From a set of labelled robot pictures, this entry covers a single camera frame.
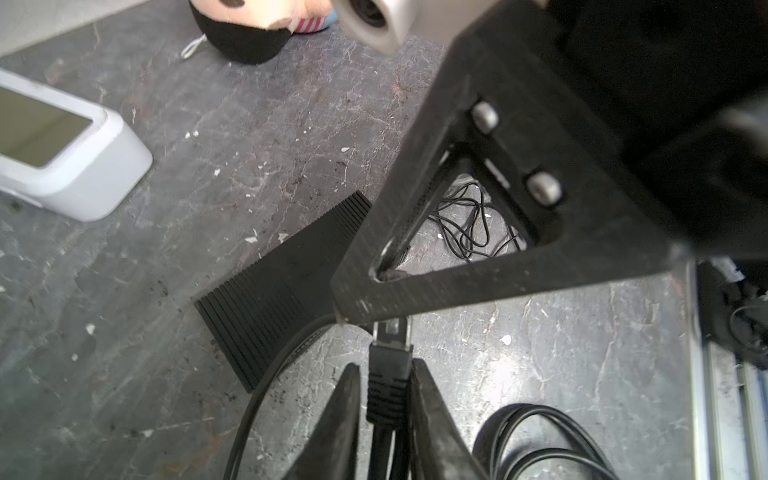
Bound aluminium mounting rail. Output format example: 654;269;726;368
686;260;767;479

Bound white digital clock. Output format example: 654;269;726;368
1;71;153;222

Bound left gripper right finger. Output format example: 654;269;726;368
409;358;488;479

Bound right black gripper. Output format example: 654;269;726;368
545;1;767;260

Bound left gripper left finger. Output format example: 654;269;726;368
283;363;361;479

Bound coiled thick black cable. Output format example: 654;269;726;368
472;403;619;480

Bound thin black power adapter cable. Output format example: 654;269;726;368
427;176;529;262

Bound cartoon boy plush doll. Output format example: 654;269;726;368
181;0;338;65

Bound black ribbed network switch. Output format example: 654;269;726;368
195;191;371;393

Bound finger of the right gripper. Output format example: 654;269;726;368
331;1;690;324

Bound small black ethernet cable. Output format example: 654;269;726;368
223;314;415;480

